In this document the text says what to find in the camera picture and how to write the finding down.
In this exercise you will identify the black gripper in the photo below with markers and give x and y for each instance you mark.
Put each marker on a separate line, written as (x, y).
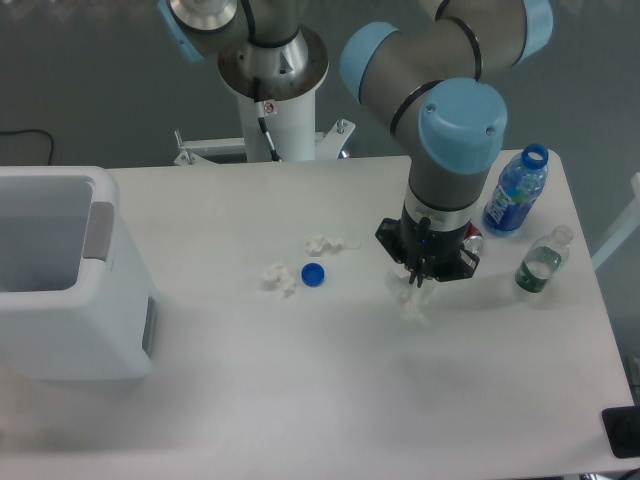
(425, 252)

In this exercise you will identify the white paper ball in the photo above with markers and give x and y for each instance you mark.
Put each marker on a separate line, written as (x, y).
(411, 300)
(277, 278)

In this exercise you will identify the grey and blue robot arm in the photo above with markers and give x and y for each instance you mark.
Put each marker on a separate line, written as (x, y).
(429, 90)

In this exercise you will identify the white trash bin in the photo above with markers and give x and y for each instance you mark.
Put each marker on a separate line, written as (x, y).
(77, 301)

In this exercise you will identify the red soda can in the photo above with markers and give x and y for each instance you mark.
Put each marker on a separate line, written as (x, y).
(473, 240)

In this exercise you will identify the blue bottle cap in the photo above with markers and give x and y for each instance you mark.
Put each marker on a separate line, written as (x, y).
(313, 274)

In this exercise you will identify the white crumpled paper strip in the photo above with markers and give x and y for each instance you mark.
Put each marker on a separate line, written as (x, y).
(319, 244)

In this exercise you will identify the clear green-label bottle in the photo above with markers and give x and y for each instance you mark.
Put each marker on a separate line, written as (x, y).
(545, 257)

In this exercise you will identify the blue plastic bottle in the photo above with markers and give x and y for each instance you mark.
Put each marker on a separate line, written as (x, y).
(519, 185)

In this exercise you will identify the black device at edge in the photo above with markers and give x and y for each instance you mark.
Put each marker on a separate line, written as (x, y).
(622, 429)

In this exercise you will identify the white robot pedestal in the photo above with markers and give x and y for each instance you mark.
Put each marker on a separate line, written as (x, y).
(275, 89)

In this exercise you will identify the white frame at right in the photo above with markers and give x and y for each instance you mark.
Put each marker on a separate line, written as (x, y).
(621, 228)

